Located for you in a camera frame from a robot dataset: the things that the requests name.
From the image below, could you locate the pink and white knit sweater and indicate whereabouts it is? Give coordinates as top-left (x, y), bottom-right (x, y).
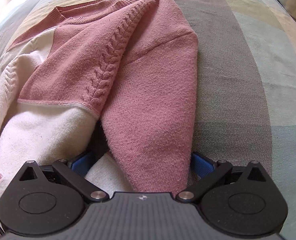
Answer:
top-left (0, 0), bottom-right (199, 240)

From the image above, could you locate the patchwork pastel bed sheet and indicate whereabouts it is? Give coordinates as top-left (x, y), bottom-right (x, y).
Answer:
top-left (0, 0), bottom-right (296, 239)

